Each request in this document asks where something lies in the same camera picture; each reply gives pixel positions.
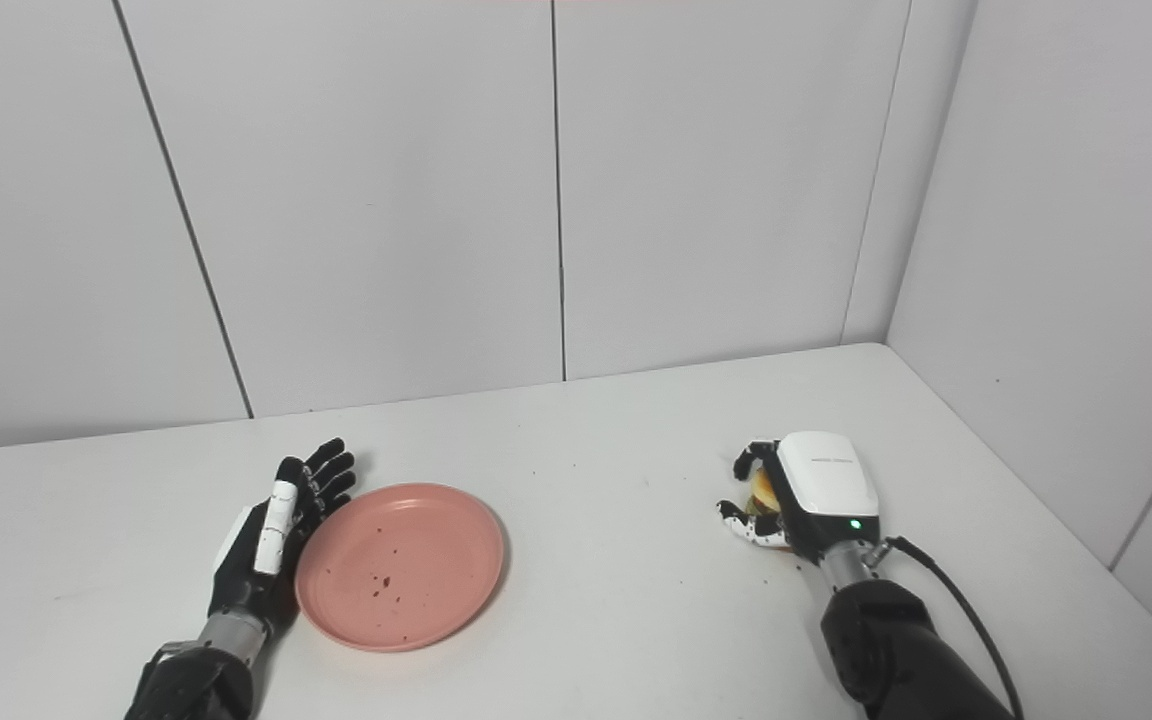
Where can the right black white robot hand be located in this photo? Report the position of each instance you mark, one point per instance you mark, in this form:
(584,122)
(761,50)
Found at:
(821,490)

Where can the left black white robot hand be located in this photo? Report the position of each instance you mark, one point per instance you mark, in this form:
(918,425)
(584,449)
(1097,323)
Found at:
(261,555)

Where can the toy hamburger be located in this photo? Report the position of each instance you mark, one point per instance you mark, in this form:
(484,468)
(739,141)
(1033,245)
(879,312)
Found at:
(764,490)

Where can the pink round plate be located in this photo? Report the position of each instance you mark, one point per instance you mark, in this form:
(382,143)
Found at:
(401,565)

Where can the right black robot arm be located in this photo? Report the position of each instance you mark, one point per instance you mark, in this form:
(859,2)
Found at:
(896,640)

